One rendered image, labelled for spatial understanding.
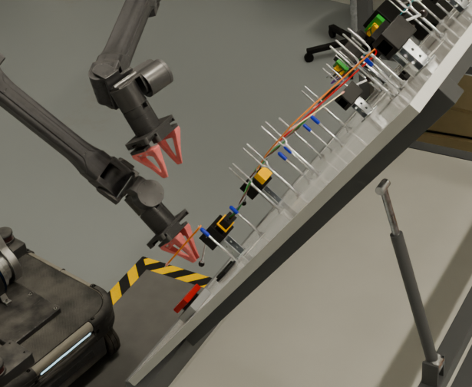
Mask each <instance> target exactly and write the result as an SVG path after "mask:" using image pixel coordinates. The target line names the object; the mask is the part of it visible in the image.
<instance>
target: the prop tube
mask: <svg viewBox="0 0 472 387"><path fill-rule="evenodd" d="M399 231H400V234H399V235H398V236H393V235H392V233H391V234H390V237H391V242H392V244H393V247H394V252H395V255H396V258H397V261H398V265H399V269H400V271H401V276H402V279H403V282H404V287H405V289H406V293H407V295H408V300H409V303H410V306H411V311H412V313H413V317H414V321H415V324H416V327H417V330H418V335H419V337H420V341H421V345H422V348H423V350H424V355H425V362H429V363H431V364H434V365H437V366H439V373H440V371H441V369H442V367H443V365H444V358H443V357H442V356H441V355H439V354H438V353H437V352H436V349H435V346H434V341H433V339H432V335H431V331H430V327H429V325H428V321H427V317H426V314H425V311H424V306H423V303H422V300H421V295H420V292H419V289H418V285H417V281H416V279H415V275H414V271H413V267H412V265H411V260H410V257H409V254H408V249H407V246H406V242H405V240H404V235H403V232H402V231H401V230H399Z"/></svg>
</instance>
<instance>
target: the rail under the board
mask: <svg viewBox="0 0 472 387"><path fill-rule="evenodd" d="M354 113H355V111H353V112H352V114H351V115H350V116H349V117H348V118H347V120H348V119H349V118H350V117H351V116H352V115H353V114H354ZM347 120H346V121H345V122H344V124H345V123H346V122H347ZM272 209H273V207H272V208H271V210H270V211H269V212H268V213H267V214H266V215H265V216H264V217H263V219H262V220H261V221H260V222H259V223H258V225H257V226H256V228H257V227H258V226H259V225H260V224H261V222H263V220H264V219H265V218H266V217H267V216H268V214H269V213H270V212H271V211H272ZM254 231H255V230H253V231H252V232H251V233H250V234H249V235H248V237H247V238H245V240H244V241H243V242H242V243H241V245H240V246H242V245H243V244H244V243H245V242H246V241H247V239H248V238H249V237H250V236H251V234H252V233H253V232H254ZM230 259H231V257H230V258H229V259H228V260H227V261H226V262H225V263H224V265H223V266H222V267H221V268H220V269H219V271H218V272H217V273H216V275H215V276H214V277H213V278H212V279H211V280H210V281H209V282H208V283H207V285H206V286H205V287H204V288H203V290H204V289H205V288H207V287H208V285H209V284H210V283H211V282H212V281H213V279H214V278H215V277H216V276H217V275H218V273H219V272H220V271H221V270H222V268H223V267H224V266H225V265H226V264H227V263H228V262H229V261H230ZM203 290H202V291H203ZM202 291H201V292H202ZM201 292H200V293H201ZM200 293H199V294H200ZM179 320H180V319H179V318H178V319H177V321H176V322H175V323H174V324H173V325H172V326H171V327H170V328H169V330H168V331H167V332H166V333H165V334H164V336H163V337H162V338H161V339H160V341H159V342H158V343H157V344H156V345H155V346H154V347H153V348H152V350H151V351H150V352H149V353H148V354H147V356H146V357H145V358H144V360H143V361H142V362H141V363H140V364H139V366H138V367H137V368H136V369H135V370H134V371H133V372H132V373H131V374H130V376H129V377H128V378H127V380H126V381H125V383H126V387H168V386H169V385H170V384H171V382H172V381H173V380H174V379H175V378H176V377H177V375H178V374H179V373H180V371H181V370H182V369H183V367H184V366H185V365H186V364H187V363H188V362H189V361H190V359H191V358H192V357H193V355H194V354H195V353H196V351H197V350H198V349H199V347H201V345H202V344H203V343H204V341H205V340H206V339H207V337H208V336H209V335H210V333H211V332H212V331H213V330H214V329H215V328H216V326H217V325H218V324H219V323H218V324H217V325H216V326H215V327H214V328H213V329H212V330H210V331H209V332H208V333H207V334H206V335H205V336H204V337H203V338H202V339H201V340H200V341H199V342H198V343H197V344H196V345H195V346H192V345H191V344H190V343H189V342H188V341H187V340H185V339H184V340H182V341H181V342H180V343H179V344H178V345H177V346H176V347H175V348H174V349H173V350H172V351H171V352H170V353H169V354H168V355H167V356H166V357H165V358H163V359H162V360H161V361H160V362H159V363H158V364H157V365H156V366H155V367H154V368H153V369H152V370H151V371H150V372H149V373H148V374H147V375H146V376H144V377H143V378H142V379H141V380H140V381H139V382H138V383H137V384H136V385H132V384H131V383H130V382H128V380H129V379H130V377H131V376H132V375H133V374H134V373H135V372H136V371H137V370H138V369H139V367H140V366H141V365H142V364H143V362H144V361H145V360H146V359H147V357H148V356H149V355H150V354H151V353H152V351H154V350H155V348H156V347H157V346H158V345H159V344H160V342H161V341H162V340H163V338H164V337H165V336H166V335H167V334H168V332H169V331H170V330H171V329H172V328H173V327H174V326H175V325H176V324H177V322H178V321H179Z"/></svg>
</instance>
